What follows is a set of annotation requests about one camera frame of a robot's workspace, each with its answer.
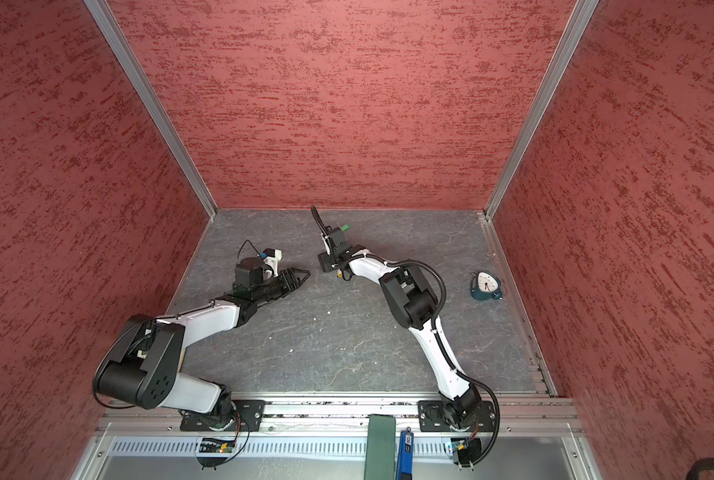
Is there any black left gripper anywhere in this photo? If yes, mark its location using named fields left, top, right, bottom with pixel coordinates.
left=253, top=267, right=311, bottom=303

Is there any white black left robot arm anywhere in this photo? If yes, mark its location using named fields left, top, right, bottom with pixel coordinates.
left=92, top=255, right=311, bottom=429

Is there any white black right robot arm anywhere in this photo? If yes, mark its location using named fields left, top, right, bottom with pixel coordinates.
left=310, top=206, right=482, bottom=431

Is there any teal kitchen scale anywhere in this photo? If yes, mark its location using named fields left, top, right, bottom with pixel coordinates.
left=470, top=271, right=503, bottom=301

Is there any left circuit board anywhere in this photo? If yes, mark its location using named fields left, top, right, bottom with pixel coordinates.
left=198, top=437, right=236, bottom=455

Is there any circuit board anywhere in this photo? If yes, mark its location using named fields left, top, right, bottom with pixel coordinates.
left=198, top=437, right=236, bottom=455
left=447, top=438, right=482, bottom=468

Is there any dark green block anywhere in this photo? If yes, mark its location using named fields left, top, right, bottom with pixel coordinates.
left=364, top=414, right=397, bottom=480

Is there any blue device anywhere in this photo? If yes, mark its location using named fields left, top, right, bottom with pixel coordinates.
left=395, top=427, right=414, bottom=480

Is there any right circuit board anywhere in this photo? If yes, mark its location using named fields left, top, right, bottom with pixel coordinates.
left=447, top=438, right=482, bottom=468

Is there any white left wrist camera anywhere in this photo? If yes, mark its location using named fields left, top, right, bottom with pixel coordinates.
left=261, top=248, right=283, bottom=280

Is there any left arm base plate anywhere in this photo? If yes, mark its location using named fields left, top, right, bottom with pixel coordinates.
left=179, top=399, right=267, bottom=435

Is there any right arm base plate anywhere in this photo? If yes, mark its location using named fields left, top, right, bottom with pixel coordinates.
left=417, top=400, right=498, bottom=433

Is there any aluminium front rail frame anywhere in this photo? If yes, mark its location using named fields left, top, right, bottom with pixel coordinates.
left=73, top=392, right=602, bottom=479

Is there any left aluminium corner post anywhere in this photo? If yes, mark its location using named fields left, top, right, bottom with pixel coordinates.
left=84, top=0, right=219, bottom=220

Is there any aluminium corner post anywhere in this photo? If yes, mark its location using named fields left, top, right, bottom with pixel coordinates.
left=84, top=0, right=219, bottom=220
left=484, top=0, right=601, bottom=221

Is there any right aluminium corner post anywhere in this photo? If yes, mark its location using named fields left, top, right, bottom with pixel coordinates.
left=484, top=0, right=601, bottom=221

